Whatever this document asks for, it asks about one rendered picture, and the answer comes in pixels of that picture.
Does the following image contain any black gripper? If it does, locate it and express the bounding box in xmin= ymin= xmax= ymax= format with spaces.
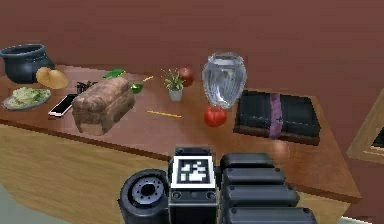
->
xmin=117 ymin=168 xmax=171 ymax=224

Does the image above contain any yellow-brown potato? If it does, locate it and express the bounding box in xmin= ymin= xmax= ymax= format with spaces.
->
xmin=35 ymin=66 xmax=69 ymax=90

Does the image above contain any brown bread loaf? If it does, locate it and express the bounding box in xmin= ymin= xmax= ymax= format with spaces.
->
xmin=71 ymin=76 xmax=137 ymax=136

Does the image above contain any dark red apple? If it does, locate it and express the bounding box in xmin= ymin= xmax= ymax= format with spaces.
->
xmin=178 ymin=66 xmax=195 ymax=88

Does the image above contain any wooden counter with brown top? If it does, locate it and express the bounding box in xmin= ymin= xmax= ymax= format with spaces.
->
xmin=0 ymin=64 xmax=363 ymax=224

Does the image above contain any yellow pencil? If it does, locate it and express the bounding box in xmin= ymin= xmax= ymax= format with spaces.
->
xmin=146 ymin=109 xmax=184 ymax=120

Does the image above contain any red tomato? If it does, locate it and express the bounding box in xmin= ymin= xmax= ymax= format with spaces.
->
xmin=203 ymin=104 xmax=228 ymax=128

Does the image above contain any small potted green plant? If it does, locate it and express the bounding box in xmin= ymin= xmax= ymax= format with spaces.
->
xmin=161 ymin=68 xmax=186 ymax=102

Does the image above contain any black smartphone with pink edge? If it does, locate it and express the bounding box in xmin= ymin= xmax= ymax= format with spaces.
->
xmin=48 ymin=93 xmax=79 ymax=118

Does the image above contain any small black object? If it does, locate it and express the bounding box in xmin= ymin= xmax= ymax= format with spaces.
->
xmin=75 ymin=80 xmax=98 ymax=95

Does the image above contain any clear glass vase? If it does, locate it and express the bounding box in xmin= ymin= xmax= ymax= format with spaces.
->
xmin=201 ymin=51 xmax=248 ymax=110

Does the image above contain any plate with green salad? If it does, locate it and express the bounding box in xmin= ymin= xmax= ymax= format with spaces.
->
xmin=1 ymin=86 xmax=52 ymax=111

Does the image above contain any dark blue pot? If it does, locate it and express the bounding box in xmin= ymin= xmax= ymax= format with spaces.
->
xmin=0 ymin=43 xmax=56 ymax=85

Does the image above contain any light wooden furniture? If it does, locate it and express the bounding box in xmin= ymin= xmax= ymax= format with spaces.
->
xmin=345 ymin=87 xmax=384 ymax=165

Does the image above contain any black book with purple strap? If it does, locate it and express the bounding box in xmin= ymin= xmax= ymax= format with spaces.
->
xmin=232 ymin=89 xmax=322 ymax=146

